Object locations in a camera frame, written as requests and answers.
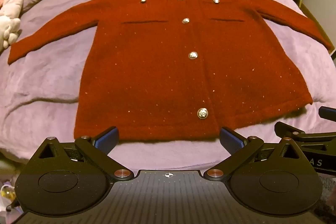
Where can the purple bed sheet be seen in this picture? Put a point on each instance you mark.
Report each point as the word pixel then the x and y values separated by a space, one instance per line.
pixel 52 77

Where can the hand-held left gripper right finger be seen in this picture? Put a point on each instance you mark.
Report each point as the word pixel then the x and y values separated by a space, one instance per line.
pixel 230 140

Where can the red knit cardigan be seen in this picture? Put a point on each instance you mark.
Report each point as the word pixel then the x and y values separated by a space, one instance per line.
pixel 162 61

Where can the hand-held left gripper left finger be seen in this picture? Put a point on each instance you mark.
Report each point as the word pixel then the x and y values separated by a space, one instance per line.
pixel 107 138

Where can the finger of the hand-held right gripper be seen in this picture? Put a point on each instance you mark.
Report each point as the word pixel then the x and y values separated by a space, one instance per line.
pixel 328 112
pixel 291 131

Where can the white plush toy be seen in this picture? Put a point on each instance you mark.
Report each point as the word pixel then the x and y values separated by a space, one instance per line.
pixel 11 3

